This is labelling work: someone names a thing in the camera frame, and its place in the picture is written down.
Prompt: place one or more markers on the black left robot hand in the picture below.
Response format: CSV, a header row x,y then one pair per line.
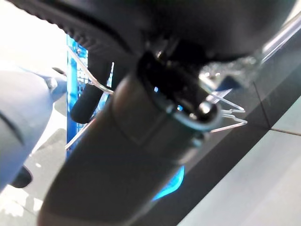
x,y
117,176

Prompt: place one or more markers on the blue plastic shopping basket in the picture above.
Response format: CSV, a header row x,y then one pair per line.
x,y
73,106

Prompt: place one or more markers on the silver left robot leg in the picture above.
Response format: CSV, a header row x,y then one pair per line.
x,y
21,106

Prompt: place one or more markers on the clear zip tie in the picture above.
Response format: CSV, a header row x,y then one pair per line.
x,y
228,101
229,126

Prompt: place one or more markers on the clear plastic price rail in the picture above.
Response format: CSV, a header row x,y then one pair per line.
x,y
277,40

